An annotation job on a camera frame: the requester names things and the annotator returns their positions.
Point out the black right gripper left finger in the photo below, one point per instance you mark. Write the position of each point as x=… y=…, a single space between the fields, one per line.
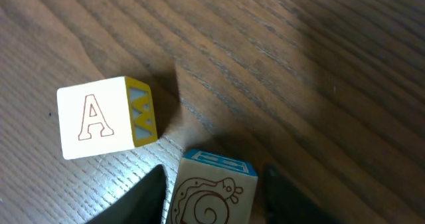
x=143 y=203

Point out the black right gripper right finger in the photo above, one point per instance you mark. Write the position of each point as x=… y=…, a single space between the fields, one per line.
x=285 y=203

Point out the wooden block snail letter Y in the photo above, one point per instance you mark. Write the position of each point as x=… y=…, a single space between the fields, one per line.
x=212 y=189

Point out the wooden block letter A green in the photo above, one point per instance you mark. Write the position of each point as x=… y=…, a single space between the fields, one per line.
x=105 y=116

